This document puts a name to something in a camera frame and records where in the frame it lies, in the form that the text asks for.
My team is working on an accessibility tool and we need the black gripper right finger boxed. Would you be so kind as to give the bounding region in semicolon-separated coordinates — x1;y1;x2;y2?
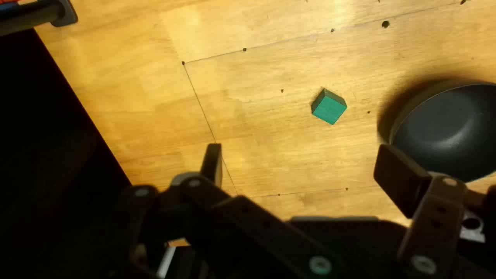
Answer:
373;144;496;279

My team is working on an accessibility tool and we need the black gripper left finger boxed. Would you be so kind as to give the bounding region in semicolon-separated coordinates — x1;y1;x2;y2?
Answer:
119;144;341;279

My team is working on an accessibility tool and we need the black bowl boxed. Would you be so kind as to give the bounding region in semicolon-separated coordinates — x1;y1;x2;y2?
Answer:
387;81;496;181

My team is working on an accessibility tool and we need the green block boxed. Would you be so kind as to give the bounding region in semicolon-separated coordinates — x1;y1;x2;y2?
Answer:
311;88;347;124

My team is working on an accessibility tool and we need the black clamp on table edge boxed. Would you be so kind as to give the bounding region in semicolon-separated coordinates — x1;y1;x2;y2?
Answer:
0;0;77;36

